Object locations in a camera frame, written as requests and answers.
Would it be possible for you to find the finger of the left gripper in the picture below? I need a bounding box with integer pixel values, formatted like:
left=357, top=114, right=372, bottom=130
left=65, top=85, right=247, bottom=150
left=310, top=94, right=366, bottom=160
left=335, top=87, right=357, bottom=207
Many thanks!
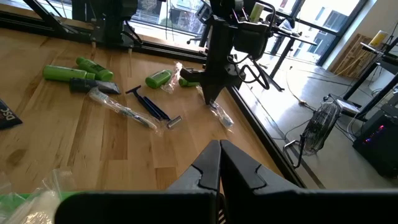
left=201, top=82, right=217, bottom=106
left=211, top=83, right=231, bottom=106

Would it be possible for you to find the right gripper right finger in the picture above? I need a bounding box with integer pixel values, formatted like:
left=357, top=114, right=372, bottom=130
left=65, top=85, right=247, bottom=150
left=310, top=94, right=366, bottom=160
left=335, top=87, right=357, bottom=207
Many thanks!
left=220, top=139, right=398, bottom=224

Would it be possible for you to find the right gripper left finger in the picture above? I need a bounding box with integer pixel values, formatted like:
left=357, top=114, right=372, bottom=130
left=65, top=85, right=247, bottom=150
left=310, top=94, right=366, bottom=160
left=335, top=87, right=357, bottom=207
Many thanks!
left=55, top=139, right=222, bottom=224

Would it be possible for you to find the vanity pack cotton swab bag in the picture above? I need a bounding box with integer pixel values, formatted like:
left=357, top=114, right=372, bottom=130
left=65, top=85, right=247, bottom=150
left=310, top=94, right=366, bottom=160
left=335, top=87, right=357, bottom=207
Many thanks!
left=6, top=167, right=77, bottom=224

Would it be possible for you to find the green travel bottle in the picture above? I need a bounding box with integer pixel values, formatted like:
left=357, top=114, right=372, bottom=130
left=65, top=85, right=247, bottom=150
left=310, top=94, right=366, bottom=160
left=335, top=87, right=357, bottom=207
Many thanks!
left=75, top=56, right=114, bottom=82
left=42, top=64, right=96, bottom=82
left=178, top=77, right=201, bottom=88
left=144, top=68, right=173, bottom=90

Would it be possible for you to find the blue disposable razor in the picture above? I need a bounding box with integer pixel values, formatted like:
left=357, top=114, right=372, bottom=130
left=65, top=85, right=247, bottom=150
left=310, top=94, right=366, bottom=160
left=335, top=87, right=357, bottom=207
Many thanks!
left=125, top=85, right=170, bottom=122
left=142, top=96, right=183, bottom=129

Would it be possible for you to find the black floor fan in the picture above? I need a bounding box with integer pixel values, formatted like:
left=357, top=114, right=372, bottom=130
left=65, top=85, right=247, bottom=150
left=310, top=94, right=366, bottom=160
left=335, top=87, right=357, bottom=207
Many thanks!
left=282, top=99, right=343, bottom=169

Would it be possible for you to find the grey dark-capped tube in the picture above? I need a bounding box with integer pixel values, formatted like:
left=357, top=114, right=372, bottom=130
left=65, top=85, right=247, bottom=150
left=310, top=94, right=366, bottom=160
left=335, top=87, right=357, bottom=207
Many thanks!
left=68, top=77, right=121, bottom=95

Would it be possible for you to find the wooden slat panel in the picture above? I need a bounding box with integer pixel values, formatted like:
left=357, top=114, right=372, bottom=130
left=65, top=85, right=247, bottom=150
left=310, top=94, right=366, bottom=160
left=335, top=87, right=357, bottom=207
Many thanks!
left=329, top=33, right=374, bottom=79

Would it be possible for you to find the black lit computer tower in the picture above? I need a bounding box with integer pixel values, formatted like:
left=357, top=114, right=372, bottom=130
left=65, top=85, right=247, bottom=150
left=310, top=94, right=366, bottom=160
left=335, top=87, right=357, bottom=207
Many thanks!
left=353, top=104, right=398, bottom=180

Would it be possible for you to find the yellow cylinder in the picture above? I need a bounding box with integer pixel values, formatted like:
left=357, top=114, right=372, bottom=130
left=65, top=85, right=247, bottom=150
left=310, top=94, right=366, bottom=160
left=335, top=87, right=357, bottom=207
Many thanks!
left=368, top=30, right=389, bottom=48

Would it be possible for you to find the black standing desk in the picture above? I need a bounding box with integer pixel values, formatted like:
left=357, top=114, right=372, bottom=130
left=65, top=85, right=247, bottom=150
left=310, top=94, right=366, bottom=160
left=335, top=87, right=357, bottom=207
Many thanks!
left=341, top=40, right=398, bottom=122

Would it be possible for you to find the dark blue DSC tube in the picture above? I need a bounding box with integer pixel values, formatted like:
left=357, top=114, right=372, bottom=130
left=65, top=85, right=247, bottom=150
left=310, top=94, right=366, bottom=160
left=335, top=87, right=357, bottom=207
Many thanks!
left=0, top=98, right=23, bottom=131

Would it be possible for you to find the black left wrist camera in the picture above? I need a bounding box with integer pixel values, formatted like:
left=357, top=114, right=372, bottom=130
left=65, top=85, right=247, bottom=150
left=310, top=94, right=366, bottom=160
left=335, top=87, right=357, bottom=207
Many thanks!
left=233, top=21, right=271, bottom=60

